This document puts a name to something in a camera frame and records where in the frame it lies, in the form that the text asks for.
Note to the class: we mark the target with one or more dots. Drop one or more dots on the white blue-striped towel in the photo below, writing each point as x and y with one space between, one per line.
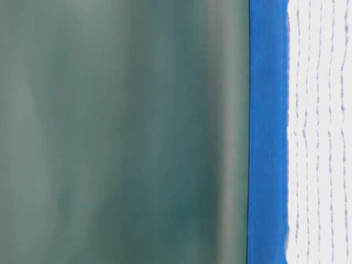
319 132

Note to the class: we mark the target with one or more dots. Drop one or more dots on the blue table cloth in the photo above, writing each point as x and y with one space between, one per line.
268 173

